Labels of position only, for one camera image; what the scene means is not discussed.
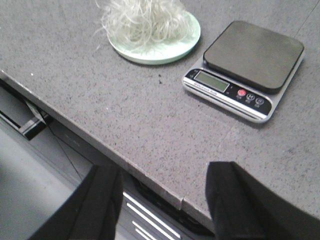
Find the white vermicelli noodle bundle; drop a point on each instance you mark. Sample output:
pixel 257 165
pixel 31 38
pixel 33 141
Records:
pixel 141 23

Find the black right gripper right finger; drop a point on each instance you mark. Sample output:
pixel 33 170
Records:
pixel 242 208

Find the black silver kitchen scale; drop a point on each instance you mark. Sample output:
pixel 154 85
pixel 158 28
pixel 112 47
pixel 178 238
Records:
pixel 246 70

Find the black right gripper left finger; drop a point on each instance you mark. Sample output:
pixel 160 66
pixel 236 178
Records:
pixel 91 212

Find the light green round plate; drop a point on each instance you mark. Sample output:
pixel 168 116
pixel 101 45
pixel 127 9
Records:
pixel 160 53

